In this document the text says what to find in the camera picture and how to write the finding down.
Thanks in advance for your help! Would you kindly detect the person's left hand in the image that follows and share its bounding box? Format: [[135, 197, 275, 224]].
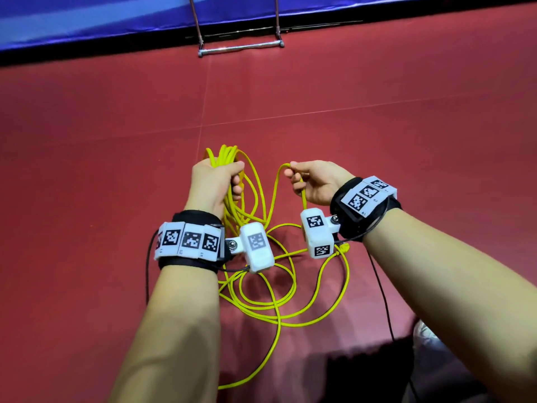
[[183, 157, 247, 220]]

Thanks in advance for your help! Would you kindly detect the person's right hand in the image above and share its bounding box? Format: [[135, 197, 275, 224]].
[[282, 159, 357, 207]]

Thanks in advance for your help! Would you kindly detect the yellow cord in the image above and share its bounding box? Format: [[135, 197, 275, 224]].
[[205, 144, 352, 391]]

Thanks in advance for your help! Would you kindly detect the metal rack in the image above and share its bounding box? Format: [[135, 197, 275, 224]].
[[186, 0, 286, 59]]

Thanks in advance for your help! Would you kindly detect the person's right forearm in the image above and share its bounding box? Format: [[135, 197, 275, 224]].
[[362, 207, 537, 403]]

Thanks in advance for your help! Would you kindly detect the person's left forearm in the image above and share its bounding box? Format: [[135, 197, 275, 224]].
[[107, 264, 223, 403]]

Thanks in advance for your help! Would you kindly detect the black marker wristband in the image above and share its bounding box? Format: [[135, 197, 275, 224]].
[[153, 209, 229, 274], [329, 175, 403, 243]]

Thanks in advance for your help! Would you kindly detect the blue banner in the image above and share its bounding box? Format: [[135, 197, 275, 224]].
[[0, 0, 454, 52]]

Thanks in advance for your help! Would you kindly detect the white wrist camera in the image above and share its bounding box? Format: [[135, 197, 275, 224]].
[[299, 206, 342, 261], [225, 221, 277, 274]]

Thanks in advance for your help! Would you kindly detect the black cable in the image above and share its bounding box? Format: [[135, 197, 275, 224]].
[[366, 247, 421, 403]]

